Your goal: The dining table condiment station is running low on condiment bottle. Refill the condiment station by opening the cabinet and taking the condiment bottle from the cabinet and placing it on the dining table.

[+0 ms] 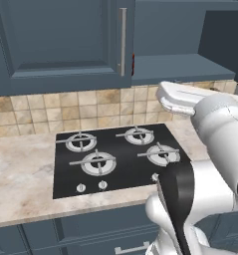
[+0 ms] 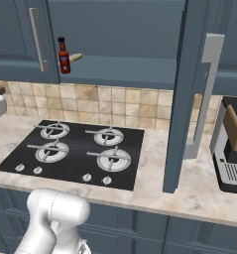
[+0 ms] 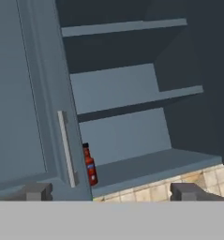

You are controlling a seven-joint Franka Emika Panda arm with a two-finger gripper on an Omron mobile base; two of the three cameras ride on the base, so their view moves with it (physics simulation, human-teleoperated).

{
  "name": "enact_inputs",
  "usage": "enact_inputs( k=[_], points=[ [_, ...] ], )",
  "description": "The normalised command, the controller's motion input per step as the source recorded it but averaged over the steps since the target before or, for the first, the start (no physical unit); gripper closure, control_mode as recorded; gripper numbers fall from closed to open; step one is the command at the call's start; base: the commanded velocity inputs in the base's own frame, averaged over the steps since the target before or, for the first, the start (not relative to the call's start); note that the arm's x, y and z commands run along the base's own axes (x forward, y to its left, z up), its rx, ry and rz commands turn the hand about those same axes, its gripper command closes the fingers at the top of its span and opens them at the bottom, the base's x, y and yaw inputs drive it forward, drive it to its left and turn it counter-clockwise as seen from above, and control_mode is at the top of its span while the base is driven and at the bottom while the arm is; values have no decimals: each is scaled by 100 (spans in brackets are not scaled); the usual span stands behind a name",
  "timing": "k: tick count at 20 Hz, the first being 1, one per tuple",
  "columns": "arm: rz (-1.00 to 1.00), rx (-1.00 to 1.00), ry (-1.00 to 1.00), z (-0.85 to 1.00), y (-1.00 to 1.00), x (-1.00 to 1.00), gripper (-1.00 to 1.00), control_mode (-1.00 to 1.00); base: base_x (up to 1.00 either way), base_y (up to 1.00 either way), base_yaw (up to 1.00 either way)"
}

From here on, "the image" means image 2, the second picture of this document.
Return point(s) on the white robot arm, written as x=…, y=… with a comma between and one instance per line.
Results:
x=52, y=211

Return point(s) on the blue open cabinet door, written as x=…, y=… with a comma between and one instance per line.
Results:
x=181, y=99

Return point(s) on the red condiment bottle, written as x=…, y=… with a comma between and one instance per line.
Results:
x=64, y=59

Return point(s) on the black gas hob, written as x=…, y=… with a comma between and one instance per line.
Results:
x=77, y=155

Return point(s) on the silver hob knob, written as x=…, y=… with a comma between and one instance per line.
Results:
x=87, y=177
x=37, y=170
x=106, y=180
x=20, y=167

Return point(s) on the yellow-green corn cob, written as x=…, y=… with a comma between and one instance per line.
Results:
x=75, y=57

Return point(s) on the blue base cupboard door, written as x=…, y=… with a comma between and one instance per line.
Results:
x=206, y=238
x=6, y=215
x=110, y=228

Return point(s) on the blue narrow base cupboard panel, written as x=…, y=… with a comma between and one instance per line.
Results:
x=151, y=231

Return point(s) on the silver black coffee machine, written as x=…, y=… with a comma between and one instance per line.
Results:
x=230, y=155

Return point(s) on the blue wall cabinet body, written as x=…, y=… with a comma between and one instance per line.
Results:
x=123, y=39

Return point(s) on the blue wall cabinet door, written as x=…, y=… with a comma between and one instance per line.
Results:
x=232, y=39

